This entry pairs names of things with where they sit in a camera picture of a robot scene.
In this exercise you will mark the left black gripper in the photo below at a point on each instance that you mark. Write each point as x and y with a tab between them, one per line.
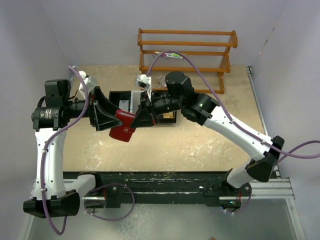
100	110

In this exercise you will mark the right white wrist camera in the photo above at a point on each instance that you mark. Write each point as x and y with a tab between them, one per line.
145	82

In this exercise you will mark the red leather card holder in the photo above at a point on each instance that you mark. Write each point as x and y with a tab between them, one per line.
123	132

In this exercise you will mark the bundle of coloured pens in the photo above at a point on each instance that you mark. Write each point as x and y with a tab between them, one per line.
167	55

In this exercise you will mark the small grey box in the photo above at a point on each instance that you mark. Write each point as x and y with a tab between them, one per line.
162	81

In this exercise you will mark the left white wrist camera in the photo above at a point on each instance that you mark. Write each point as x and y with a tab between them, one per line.
90	82

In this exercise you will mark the yellow card stack in tray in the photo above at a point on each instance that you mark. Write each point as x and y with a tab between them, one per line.
169	115

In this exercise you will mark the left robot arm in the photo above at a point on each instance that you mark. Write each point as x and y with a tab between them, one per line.
50	197

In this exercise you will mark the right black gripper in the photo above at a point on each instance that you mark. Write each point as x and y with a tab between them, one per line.
146	116

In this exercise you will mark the grey card in tray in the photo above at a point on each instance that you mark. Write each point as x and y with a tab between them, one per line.
124	105

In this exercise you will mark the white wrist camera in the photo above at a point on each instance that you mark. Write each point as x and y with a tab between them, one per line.
90	82
145	82

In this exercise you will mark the black and white organiser tray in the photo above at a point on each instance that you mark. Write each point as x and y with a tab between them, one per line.
134	100

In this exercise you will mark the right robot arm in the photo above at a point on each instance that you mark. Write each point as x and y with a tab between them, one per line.
206	111

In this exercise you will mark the aluminium frame rail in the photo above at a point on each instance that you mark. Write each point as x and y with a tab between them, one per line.
273	189

